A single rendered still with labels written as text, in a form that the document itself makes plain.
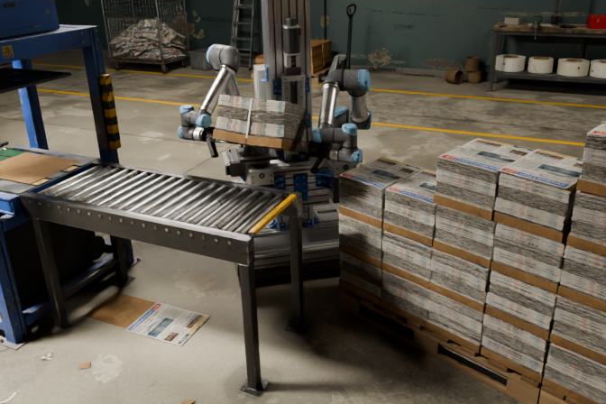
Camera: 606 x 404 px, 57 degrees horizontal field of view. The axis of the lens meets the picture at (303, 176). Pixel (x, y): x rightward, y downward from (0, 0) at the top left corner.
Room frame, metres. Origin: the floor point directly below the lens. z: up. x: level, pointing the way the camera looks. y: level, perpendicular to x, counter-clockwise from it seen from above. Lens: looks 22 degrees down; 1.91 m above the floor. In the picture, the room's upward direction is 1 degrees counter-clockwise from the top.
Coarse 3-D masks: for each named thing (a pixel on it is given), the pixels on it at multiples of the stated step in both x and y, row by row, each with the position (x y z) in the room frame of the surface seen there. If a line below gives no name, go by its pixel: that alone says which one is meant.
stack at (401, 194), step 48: (384, 192) 2.55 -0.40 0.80; (432, 192) 2.47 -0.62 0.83; (384, 240) 2.52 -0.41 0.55; (480, 240) 2.18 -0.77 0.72; (528, 240) 2.02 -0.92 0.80; (384, 288) 2.52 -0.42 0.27; (480, 288) 2.14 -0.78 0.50; (528, 288) 2.00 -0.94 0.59; (432, 336) 2.30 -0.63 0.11; (480, 336) 2.14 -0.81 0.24; (528, 336) 1.98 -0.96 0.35; (528, 384) 1.96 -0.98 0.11
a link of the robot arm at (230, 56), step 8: (224, 48) 3.09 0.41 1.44; (232, 48) 3.09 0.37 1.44; (224, 56) 3.05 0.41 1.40; (232, 56) 3.04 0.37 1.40; (240, 56) 3.09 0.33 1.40; (224, 64) 3.02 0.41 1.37; (232, 64) 3.01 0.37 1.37; (224, 72) 3.00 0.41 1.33; (232, 72) 3.01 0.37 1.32; (216, 80) 2.98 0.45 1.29; (224, 80) 2.98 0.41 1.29; (216, 88) 2.95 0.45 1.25; (224, 88) 2.98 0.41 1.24; (208, 96) 2.93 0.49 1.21; (216, 96) 2.94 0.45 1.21; (208, 104) 2.91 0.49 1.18; (216, 104) 2.95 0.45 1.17; (200, 112) 2.89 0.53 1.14; (208, 112) 2.90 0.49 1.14; (192, 120) 2.90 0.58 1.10; (200, 120) 2.85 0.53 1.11; (208, 120) 2.87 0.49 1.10
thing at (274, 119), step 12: (264, 108) 2.63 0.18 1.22; (276, 108) 2.60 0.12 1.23; (288, 108) 2.65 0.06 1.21; (300, 108) 2.77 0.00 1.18; (264, 120) 2.61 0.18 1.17; (276, 120) 2.58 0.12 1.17; (288, 120) 2.61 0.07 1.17; (300, 120) 2.75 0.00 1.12; (264, 132) 2.60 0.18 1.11; (276, 132) 2.57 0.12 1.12; (288, 132) 2.61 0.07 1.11; (300, 132) 2.74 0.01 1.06
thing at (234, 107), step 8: (224, 96) 2.73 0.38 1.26; (232, 96) 2.71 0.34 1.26; (224, 104) 2.72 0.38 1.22; (232, 104) 2.70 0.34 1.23; (240, 104) 2.68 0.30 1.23; (224, 112) 2.71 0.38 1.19; (232, 112) 2.69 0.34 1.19; (240, 112) 2.67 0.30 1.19; (224, 120) 2.70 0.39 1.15; (232, 120) 2.68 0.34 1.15; (240, 120) 2.66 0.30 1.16; (216, 128) 2.69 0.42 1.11; (224, 128) 2.68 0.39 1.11; (232, 128) 2.66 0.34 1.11; (240, 128) 2.65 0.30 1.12
